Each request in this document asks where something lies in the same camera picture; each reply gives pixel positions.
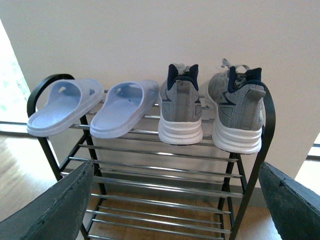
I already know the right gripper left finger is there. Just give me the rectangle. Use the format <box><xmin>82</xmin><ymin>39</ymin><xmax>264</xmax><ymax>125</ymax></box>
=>
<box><xmin>0</xmin><ymin>160</ymin><xmax>94</xmax><ymax>240</ymax></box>

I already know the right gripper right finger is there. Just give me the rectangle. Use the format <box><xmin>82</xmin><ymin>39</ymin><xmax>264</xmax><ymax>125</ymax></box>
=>
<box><xmin>258</xmin><ymin>162</ymin><xmax>320</xmax><ymax>240</ymax></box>

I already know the light blue slide sandal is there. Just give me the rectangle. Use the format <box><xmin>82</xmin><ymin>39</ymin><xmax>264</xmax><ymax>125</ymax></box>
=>
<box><xmin>27</xmin><ymin>78</ymin><xmax>104</xmax><ymax>137</ymax></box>

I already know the grey knit sneaker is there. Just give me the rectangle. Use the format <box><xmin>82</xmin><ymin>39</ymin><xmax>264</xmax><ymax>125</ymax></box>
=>
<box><xmin>204</xmin><ymin>59</ymin><xmax>266</xmax><ymax>155</ymax></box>
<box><xmin>158</xmin><ymin>63</ymin><xmax>203</xmax><ymax>146</ymax></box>

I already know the black metal shoe rack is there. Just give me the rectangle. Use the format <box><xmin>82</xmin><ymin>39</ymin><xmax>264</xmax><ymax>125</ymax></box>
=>
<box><xmin>27</xmin><ymin>74</ymin><xmax>276</xmax><ymax>240</ymax></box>

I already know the right window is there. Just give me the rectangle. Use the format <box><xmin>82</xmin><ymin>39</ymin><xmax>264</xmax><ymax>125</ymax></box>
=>
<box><xmin>306</xmin><ymin>133</ymin><xmax>320</xmax><ymax>161</ymax></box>

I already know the window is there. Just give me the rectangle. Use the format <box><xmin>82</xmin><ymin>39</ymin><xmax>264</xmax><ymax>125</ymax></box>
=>
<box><xmin>306</xmin><ymin>133</ymin><xmax>320</xmax><ymax>161</ymax></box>
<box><xmin>0</xmin><ymin>24</ymin><xmax>30</xmax><ymax>134</ymax></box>

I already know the left window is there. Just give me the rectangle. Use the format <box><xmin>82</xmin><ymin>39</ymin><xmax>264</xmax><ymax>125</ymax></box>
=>
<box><xmin>0</xmin><ymin>24</ymin><xmax>30</xmax><ymax>134</ymax></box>

